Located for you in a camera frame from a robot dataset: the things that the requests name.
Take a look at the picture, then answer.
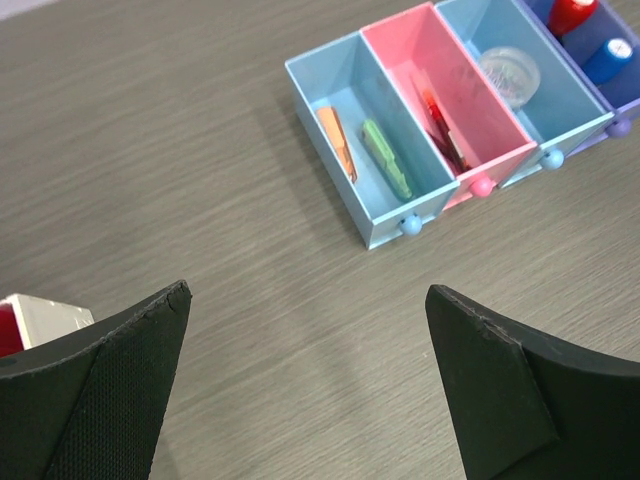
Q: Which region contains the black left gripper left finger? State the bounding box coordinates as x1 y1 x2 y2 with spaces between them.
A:
1 280 192 479

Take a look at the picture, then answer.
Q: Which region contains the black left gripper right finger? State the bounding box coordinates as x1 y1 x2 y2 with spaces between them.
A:
425 285 639 479

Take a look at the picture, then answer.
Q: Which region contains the sky blue drawer box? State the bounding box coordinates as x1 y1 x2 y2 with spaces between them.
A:
285 31 460 249

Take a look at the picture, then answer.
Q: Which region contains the clear red pen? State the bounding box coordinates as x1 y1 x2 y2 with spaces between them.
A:
447 131 472 173

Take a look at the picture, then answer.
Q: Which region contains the blue glue bottle grey cap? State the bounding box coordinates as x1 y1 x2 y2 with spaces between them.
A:
582 37 634 85

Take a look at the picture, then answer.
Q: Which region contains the orange highlighter marker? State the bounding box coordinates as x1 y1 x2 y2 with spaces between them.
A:
316 106 358 184

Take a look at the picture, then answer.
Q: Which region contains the pink drawer box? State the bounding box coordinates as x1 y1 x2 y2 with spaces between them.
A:
361 2 537 208

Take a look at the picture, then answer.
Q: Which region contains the red black stamp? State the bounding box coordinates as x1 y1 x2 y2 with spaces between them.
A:
547 0 599 37

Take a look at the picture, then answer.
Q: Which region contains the purple drawer box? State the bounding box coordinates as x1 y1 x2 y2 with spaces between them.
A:
523 0 639 153

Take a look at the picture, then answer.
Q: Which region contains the white red box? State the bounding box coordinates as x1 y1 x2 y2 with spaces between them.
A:
1 293 94 357

